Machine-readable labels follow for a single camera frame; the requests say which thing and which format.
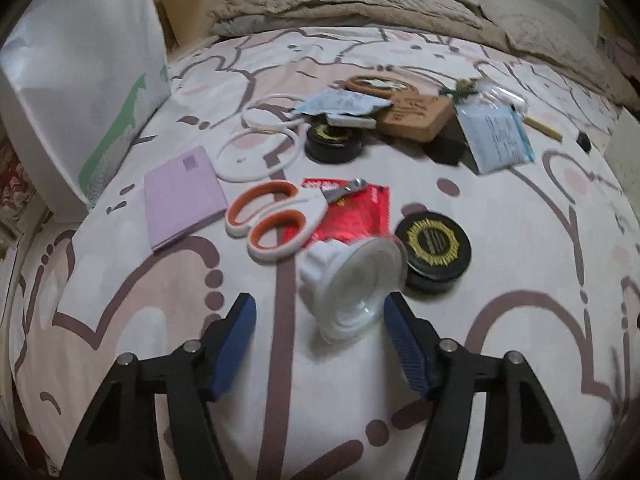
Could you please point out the red foil packet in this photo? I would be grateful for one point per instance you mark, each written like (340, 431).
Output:
(353, 218)

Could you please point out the silver nail clipper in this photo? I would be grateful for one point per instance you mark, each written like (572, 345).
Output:
(355, 186)

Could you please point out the white tote bag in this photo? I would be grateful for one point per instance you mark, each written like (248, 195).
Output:
(79, 81)

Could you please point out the wooden stick block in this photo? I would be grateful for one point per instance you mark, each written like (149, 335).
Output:
(544, 129)

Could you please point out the light blue foil pouch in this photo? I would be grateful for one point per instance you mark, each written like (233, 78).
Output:
(496, 136)

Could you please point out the woven rope knot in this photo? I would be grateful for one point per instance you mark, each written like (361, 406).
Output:
(462, 89)

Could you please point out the white storage box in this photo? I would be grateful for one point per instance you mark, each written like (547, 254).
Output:
(623, 153)

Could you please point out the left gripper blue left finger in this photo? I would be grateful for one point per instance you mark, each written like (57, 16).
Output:
(227, 341)

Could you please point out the small black cube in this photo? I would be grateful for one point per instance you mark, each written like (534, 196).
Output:
(444, 151)

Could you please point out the clear plastic bag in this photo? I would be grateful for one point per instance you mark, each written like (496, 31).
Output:
(489, 93)

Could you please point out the small black box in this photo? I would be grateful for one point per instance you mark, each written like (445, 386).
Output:
(584, 142)

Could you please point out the lilac card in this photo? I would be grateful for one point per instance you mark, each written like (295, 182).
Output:
(181, 196)

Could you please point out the engraved wooden block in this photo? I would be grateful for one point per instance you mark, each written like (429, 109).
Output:
(415, 117)

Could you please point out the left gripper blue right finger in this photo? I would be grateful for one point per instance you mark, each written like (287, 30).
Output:
(397, 320)

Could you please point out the folded beige blanket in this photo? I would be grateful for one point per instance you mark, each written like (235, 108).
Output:
(236, 18)

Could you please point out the black round tin gold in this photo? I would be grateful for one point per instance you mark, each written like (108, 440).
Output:
(438, 251)

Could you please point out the bunny print bedspread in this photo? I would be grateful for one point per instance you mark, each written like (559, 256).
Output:
(554, 271)

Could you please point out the large beige pillow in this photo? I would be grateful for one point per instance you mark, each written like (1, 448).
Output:
(536, 30)

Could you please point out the orange white scissors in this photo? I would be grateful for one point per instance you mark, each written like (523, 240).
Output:
(303, 208)

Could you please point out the white plastic cup filter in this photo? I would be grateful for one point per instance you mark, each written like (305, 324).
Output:
(344, 286)

